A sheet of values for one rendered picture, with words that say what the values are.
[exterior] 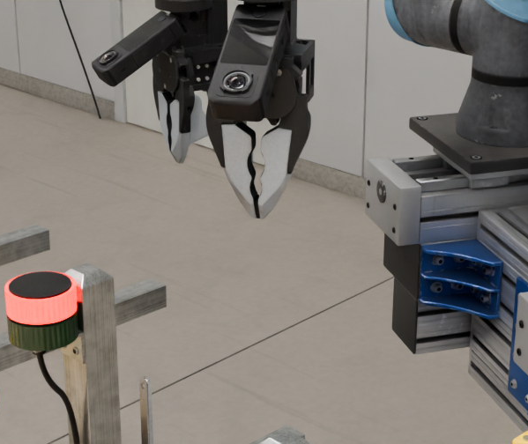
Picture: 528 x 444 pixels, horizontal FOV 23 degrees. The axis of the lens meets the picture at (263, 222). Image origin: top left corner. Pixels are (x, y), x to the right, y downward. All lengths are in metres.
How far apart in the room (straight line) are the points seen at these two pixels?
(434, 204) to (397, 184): 0.06
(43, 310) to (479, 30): 0.96
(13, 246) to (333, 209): 2.81
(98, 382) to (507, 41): 0.90
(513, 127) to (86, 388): 0.90
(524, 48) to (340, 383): 1.66
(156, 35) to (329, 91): 3.02
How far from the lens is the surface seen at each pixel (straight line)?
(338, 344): 3.54
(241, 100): 1.02
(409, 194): 1.83
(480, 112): 1.87
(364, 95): 4.45
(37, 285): 1.11
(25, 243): 1.76
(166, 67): 1.59
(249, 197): 1.14
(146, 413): 1.27
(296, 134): 1.11
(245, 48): 1.06
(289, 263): 4.03
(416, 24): 1.94
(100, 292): 1.13
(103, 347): 1.15
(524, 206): 1.91
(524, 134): 1.87
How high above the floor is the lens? 1.62
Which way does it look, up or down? 22 degrees down
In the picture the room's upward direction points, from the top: straight up
